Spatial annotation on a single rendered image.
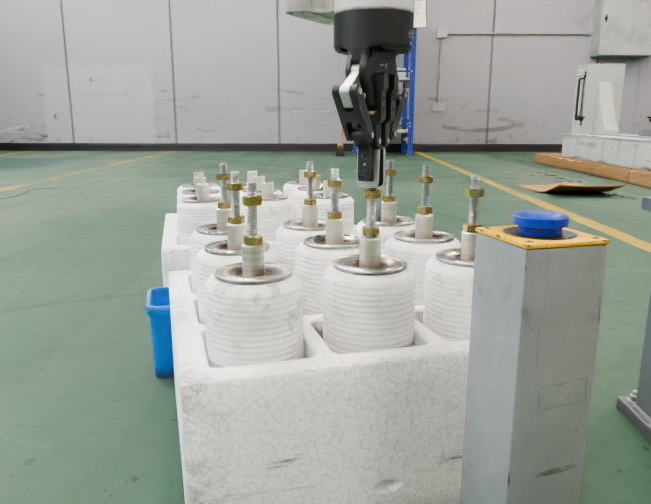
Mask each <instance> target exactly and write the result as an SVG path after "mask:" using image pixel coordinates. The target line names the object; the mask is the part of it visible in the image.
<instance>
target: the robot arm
mask: <svg viewBox="0 0 651 504"><path fill-rule="evenodd" d="M414 1H415V0H286V14H289V15H292V16H295V17H298V18H302V19H305V20H309V21H313V22H316V23H321V24H327V25H334V50H335V51H336V52H337V53H339V54H343V55H348V57H347V63H346V67H345V76H346V80H345V82H344V83H343V85H334V86H333V87H332V96H333V99H334V102H335V105H336V109H337V112H338V115H339V118H340V121H341V124H342V128H343V131H344V134H345V137H346V140H347V141H353V142H354V146H355V147H358V149H357V185H358V186H359V187H365V188H375V187H379V186H382V185H384V183H385V147H387V146H388V144H389V139H391V140H394V139H395V137H396V133H397V129H398V126H399V122H400V119H401V115H402V112H403V108H404V105H405V101H406V97H407V92H406V90H405V89H398V88H399V77H398V73H397V66H396V56H397V55H398V54H405V53H408V52H410V51H411V50H412V48H413V35H414ZM368 111H376V112H375V113H374V114H370V113H369V112H368ZM352 123H353V124H352Z"/></svg>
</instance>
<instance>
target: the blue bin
mask: <svg viewBox="0 0 651 504"><path fill-rule="evenodd" d="M146 314H147V315H148V316H149V320H150V329H151V339H152V348H153V357H154V366H155V375H156V377H157V378H160V379H164V378H174V362H173V346H172V329H171V312H170V296H169V287H158V288H152V289H149V290H148V292H147V299H146Z"/></svg>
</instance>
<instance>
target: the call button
mask: <svg viewBox="0 0 651 504"><path fill-rule="evenodd" d="M513 224H516V225H518V230H517V231H518V232H519V233H522V234H526V235H533V236H558V235H561V234H562V228H565V227H568V224H569V216H567V215H566V214H565V213H562V212H557V211H550V210H520V211H517V212H515V213H514V214H513Z"/></svg>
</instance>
